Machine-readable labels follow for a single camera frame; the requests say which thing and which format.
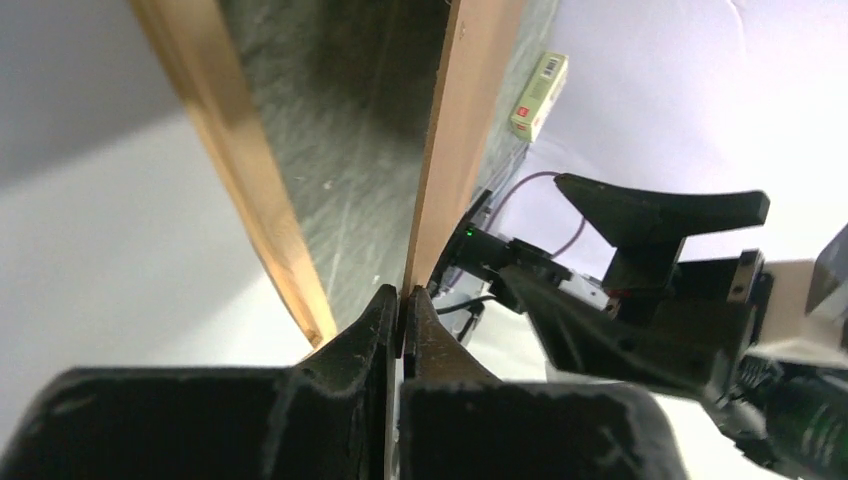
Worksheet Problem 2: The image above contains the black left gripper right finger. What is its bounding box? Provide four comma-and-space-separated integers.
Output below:
398, 287, 687, 479

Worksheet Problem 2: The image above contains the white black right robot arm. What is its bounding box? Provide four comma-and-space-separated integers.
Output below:
428, 173, 847, 479

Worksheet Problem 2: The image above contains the small white red box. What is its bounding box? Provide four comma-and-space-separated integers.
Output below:
509, 51, 569, 143

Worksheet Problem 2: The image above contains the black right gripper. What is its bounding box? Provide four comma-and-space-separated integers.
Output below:
500, 173, 771, 404

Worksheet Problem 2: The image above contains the printed street photo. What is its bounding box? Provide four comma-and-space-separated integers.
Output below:
1, 116, 310, 436

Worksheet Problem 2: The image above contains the light wooden picture frame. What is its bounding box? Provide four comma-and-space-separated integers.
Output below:
131, 1, 337, 349

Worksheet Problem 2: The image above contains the brown frame backing board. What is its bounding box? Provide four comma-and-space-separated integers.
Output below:
402, 0, 525, 296

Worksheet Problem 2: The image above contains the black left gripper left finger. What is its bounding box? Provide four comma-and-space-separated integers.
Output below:
1, 285, 398, 479

